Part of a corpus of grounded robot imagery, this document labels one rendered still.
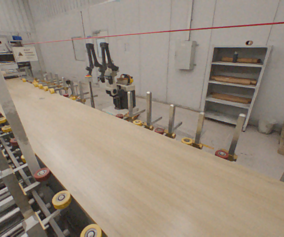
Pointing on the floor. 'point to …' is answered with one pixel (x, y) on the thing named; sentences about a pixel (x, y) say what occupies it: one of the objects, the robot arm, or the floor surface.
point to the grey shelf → (232, 106)
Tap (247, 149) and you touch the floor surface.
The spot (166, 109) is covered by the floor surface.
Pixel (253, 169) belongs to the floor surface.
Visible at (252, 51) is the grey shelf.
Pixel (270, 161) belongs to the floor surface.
